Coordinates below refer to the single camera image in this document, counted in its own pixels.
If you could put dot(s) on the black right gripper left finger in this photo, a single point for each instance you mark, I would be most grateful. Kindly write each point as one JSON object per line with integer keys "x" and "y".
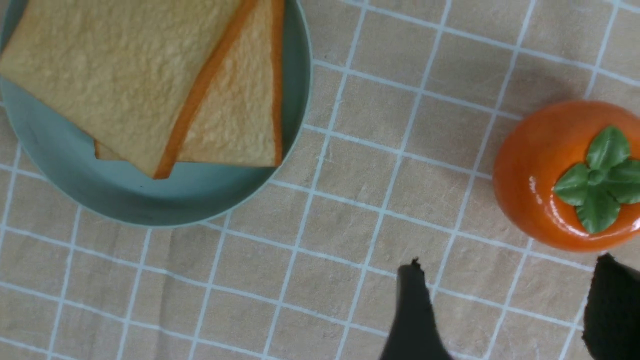
{"x": 413, "y": 333}

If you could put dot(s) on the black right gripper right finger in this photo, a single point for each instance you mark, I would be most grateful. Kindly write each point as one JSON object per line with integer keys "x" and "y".
{"x": 611, "y": 318}

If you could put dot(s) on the toast slice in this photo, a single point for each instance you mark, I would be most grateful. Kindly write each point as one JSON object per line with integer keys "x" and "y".
{"x": 239, "y": 121}
{"x": 132, "y": 74}

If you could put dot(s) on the orange persimmon with green leaves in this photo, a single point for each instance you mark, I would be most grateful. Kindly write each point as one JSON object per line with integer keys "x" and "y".
{"x": 568, "y": 176}

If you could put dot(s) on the orange checkered tablecloth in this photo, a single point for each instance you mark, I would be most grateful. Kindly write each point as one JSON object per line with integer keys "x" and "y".
{"x": 411, "y": 101}

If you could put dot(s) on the light blue round plate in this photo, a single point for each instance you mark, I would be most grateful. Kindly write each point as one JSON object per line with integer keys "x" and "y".
{"x": 194, "y": 192}

